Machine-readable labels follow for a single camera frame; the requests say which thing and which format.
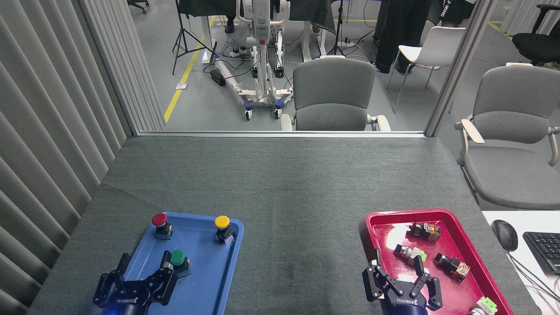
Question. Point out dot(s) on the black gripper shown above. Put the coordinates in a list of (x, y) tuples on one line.
[(127, 301), (404, 304)]

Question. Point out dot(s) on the green push button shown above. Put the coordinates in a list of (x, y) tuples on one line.
[(178, 258)]

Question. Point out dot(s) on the red push button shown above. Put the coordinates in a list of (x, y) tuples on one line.
[(159, 219)]

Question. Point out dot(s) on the yellow push button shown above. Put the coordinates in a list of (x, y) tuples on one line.
[(222, 222)]

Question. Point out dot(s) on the red plastic tray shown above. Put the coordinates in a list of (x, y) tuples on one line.
[(437, 293)]

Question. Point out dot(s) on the blue plastic tray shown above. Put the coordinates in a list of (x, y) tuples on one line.
[(197, 267)]

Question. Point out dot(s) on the black computer mouse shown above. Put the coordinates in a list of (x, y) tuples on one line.
[(505, 235)]

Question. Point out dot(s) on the white desk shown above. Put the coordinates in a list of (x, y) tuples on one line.
[(531, 221)]

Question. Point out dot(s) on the black keyboard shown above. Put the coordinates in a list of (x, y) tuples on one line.
[(547, 251)]

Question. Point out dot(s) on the grey armchair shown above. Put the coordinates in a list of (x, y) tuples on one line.
[(512, 144), (332, 94)]

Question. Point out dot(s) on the black power adapter box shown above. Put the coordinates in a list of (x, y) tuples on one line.
[(217, 77)]

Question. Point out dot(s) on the white plastic chair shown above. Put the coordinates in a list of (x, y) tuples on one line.
[(437, 46)]

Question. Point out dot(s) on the white power strip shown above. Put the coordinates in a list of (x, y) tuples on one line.
[(237, 54), (345, 43)]

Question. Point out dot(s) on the black tripod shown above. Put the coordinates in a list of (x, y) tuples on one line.
[(183, 37), (337, 39)]

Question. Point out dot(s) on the white stand on wheels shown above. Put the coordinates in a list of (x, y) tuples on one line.
[(262, 65)]

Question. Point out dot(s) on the person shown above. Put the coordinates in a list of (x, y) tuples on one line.
[(400, 30)]

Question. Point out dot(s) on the black office chair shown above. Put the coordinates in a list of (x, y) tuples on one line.
[(536, 43), (139, 4)]

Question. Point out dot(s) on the green and white switch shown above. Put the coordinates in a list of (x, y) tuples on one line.
[(484, 305), (404, 252)]

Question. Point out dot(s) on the black and orange switch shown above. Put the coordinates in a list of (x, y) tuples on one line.
[(455, 267), (426, 231)]

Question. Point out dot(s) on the silver frame post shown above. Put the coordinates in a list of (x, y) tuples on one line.
[(459, 65)]

